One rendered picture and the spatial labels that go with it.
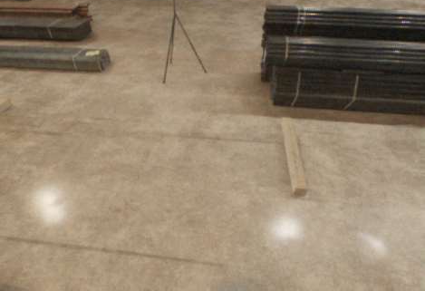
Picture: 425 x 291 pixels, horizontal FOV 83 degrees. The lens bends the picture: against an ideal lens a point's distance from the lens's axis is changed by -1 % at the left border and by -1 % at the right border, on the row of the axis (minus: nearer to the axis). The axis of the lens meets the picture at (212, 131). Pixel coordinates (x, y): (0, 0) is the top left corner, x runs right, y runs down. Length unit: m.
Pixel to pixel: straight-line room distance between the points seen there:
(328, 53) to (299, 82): 0.43
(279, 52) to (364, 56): 0.92
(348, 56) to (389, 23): 0.75
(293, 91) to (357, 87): 0.72
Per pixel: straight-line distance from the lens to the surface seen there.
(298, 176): 2.31
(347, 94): 3.24
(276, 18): 3.32
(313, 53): 3.04
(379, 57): 3.30
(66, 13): 6.71
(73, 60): 4.49
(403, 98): 3.53
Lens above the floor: 1.80
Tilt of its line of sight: 41 degrees down
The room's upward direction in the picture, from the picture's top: straight up
